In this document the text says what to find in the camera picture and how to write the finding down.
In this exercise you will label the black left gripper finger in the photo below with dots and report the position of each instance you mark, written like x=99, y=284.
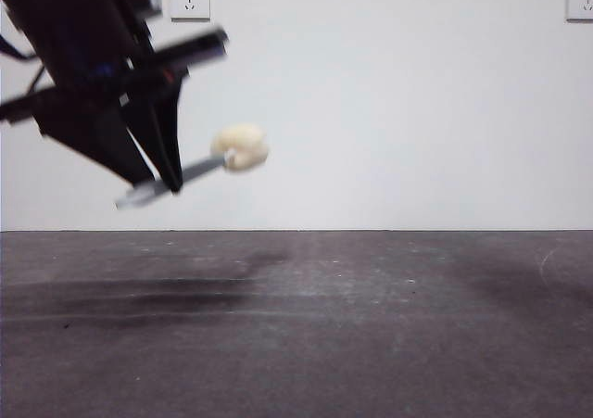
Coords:
x=102, y=144
x=167, y=140

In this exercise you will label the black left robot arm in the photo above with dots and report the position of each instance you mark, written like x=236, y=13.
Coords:
x=69, y=29

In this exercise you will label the white wall socket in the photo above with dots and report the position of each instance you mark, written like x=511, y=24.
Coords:
x=581, y=1
x=191, y=0

